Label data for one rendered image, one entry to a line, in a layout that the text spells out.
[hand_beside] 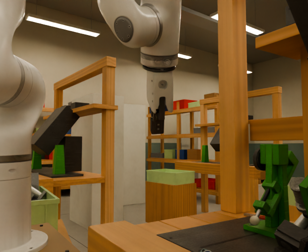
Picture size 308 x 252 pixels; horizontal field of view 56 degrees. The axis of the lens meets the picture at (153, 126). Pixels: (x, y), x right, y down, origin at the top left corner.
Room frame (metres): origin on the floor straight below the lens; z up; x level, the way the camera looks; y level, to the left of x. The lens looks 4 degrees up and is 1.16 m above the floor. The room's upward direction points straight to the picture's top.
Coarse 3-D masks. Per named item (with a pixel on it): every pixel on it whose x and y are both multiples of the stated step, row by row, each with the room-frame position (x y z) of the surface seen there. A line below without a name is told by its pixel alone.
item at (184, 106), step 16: (208, 96) 6.14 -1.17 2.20; (176, 112) 6.79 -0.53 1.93; (192, 112) 7.07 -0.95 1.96; (192, 128) 7.06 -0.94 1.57; (208, 128) 6.10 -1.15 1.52; (192, 144) 7.06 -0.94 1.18; (160, 160) 7.28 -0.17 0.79; (176, 160) 6.80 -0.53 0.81; (192, 160) 6.44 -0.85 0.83; (208, 192) 6.01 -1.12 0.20
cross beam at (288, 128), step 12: (252, 120) 1.26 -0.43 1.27; (264, 120) 1.21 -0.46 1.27; (276, 120) 1.16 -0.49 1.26; (288, 120) 1.12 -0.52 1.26; (300, 120) 1.08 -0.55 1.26; (252, 132) 1.26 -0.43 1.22; (264, 132) 1.21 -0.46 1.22; (276, 132) 1.16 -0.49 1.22; (288, 132) 1.12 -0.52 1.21; (300, 132) 1.08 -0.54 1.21
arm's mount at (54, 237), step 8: (40, 224) 0.79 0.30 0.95; (48, 224) 0.80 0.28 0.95; (48, 232) 0.74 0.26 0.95; (56, 232) 0.73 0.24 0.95; (48, 240) 0.68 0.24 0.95; (56, 240) 0.68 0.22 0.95; (64, 240) 0.68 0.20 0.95; (48, 248) 0.63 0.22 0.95; (56, 248) 0.63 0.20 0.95; (64, 248) 0.63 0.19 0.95; (72, 248) 0.63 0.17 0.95
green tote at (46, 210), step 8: (48, 192) 1.29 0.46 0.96; (32, 200) 1.10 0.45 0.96; (40, 200) 1.10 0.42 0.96; (48, 200) 1.12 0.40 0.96; (56, 200) 1.13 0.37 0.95; (32, 208) 1.09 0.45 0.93; (40, 208) 1.11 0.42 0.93; (48, 208) 1.12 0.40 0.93; (56, 208) 1.14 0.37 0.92; (32, 216) 1.09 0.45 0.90; (40, 216) 1.11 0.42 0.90; (48, 216) 1.12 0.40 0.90; (56, 216) 1.14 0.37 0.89; (32, 224) 1.10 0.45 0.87; (56, 224) 1.14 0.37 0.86
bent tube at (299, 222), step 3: (300, 216) 0.66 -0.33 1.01; (303, 216) 0.66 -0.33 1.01; (297, 219) 0.66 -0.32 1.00; (300, 219) 0.66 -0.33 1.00; (303, 219) 0.65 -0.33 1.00; (306, 219) 0.65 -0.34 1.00; (294, 222) 0.66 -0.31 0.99; (297, 222) 0.66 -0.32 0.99; (300, 222) 0.65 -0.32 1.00; (303, 222) 0.65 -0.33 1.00; (306, 222) 0.65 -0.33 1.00; (297, 225) 0.65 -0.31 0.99; (300, 225) 0.65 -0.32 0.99; (303, 225) 0.65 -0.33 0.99; (306, 225) 0.65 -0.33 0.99; (303, 228) 0.65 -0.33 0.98
